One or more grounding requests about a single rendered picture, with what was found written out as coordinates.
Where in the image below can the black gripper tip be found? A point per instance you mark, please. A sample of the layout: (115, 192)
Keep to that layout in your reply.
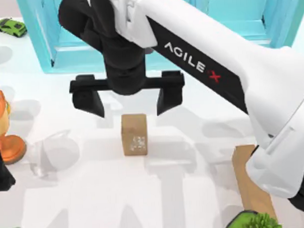
(1, 171)

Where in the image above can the orange trophy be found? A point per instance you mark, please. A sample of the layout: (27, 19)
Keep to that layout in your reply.
(13, 149)

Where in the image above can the tan wooden block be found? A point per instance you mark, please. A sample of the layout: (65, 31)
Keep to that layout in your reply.
(252, 198)

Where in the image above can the clear glass cup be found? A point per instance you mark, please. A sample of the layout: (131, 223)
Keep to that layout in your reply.
(56, 155)

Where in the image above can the green toy car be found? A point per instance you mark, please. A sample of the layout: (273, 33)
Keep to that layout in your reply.
(11, 27)

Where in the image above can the brown cardboard box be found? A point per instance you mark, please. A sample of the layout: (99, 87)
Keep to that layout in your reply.
(134, 134)

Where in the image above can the light blue rack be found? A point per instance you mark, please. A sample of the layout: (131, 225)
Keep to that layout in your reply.
(72, 54)

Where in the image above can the green plant pot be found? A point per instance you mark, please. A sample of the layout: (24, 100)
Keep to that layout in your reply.
(248, 222)

